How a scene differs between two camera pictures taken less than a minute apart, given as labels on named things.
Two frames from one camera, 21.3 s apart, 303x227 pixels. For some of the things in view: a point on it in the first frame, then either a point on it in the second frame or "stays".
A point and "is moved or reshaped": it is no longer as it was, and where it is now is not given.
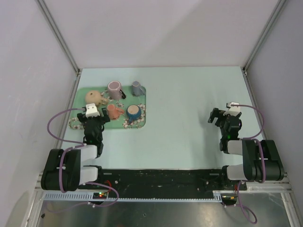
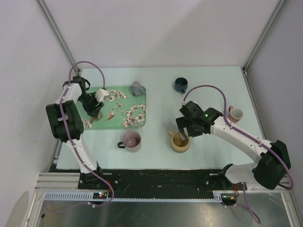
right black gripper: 213,114 -> 182,122
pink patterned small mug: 114,113 is moved or reshaped
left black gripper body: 99,120 -> 89,102
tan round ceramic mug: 94,97 is moved or reshaped
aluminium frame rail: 51,20 stays
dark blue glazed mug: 133,112 -> 181,84
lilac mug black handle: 115,92 -> 131,142
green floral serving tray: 127,113 stays
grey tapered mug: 136,89 stays
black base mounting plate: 162,183 stays
